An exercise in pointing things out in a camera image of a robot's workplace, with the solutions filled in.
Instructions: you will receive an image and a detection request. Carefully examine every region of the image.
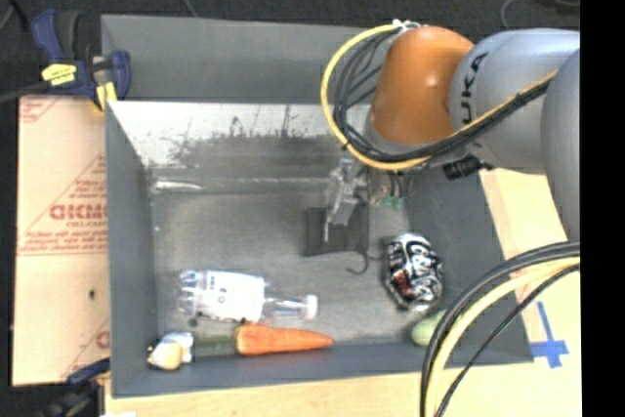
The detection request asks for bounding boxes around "white and yellow toy animal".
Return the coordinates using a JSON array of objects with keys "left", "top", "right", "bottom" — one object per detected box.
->
[{"left": 146, "top": 331, "right": 196, "bottom": 372}]

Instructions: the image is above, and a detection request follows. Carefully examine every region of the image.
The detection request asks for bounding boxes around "black flat pouch with cord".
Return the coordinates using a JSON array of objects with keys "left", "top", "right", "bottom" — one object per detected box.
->
[{"left": 303, "top": 204, "right": 384, "bottom": 276}]

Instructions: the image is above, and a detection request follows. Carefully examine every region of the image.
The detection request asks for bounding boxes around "black cylinder on white bracket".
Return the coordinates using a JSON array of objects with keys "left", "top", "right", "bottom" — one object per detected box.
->
[{"left": 441, "top": 154, "right": 493, "bottom": 183}]

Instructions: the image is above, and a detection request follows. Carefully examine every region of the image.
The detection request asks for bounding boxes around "brown cardboard board red print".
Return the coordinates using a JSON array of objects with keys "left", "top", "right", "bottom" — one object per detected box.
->
[{"left": 11, "top": 94, "right": 111, "bottom": 388}]

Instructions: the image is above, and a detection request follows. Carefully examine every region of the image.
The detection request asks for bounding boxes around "black and white crumpled packet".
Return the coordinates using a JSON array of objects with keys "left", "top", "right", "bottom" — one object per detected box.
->
[{"left": 382, "top": 232, "right": 446, "bottom": 313}]

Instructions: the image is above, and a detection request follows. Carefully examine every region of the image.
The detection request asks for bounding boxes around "pale green toy fruit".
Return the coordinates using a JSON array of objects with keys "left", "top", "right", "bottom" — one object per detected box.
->
[{"left": 410, "top": 309, "right": 449, "bottom": 349}]

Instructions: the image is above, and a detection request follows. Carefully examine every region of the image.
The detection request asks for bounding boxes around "clear plastic bottle white label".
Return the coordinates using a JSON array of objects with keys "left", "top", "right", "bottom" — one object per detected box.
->
[{"left": 176, "top": 269, "right": 320, "bottom": 325}]

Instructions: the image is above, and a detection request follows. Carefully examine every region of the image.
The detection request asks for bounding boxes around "orange toy carrot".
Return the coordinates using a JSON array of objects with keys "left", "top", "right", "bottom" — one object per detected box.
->
[{"left": 191, "top": 323, "right": 335, "bottom": 357}]

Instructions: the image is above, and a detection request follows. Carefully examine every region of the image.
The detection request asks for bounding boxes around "grey metal bin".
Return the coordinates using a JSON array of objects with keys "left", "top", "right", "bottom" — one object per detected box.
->
[{"left": 100, "top": 13, "right": 534, "bottom": 397}]

